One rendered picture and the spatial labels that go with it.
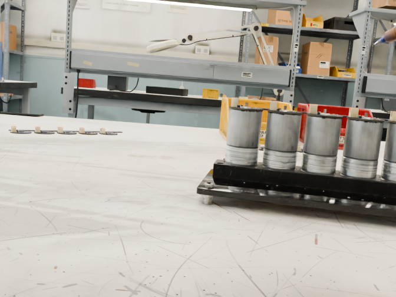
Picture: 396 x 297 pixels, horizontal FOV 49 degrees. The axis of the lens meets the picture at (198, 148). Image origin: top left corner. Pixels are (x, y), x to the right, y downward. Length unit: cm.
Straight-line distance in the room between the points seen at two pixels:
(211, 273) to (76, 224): 8
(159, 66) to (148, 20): 221
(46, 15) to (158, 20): 115
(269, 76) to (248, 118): 236
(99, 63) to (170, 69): 41
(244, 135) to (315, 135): 5
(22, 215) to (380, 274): 18
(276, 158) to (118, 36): 452
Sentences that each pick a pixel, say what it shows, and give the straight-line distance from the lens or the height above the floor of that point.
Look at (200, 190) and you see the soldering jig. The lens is 28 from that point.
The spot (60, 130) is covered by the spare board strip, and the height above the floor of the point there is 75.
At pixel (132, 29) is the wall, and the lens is 480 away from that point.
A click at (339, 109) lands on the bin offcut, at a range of 78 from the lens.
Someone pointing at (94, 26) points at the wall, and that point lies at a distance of 485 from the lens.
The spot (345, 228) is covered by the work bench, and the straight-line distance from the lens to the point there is 27.
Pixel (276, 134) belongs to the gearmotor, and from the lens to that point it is 31.
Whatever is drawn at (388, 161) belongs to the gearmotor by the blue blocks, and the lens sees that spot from 33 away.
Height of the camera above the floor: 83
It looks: 8 degrees down
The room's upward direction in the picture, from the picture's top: 5 degrees clockwise
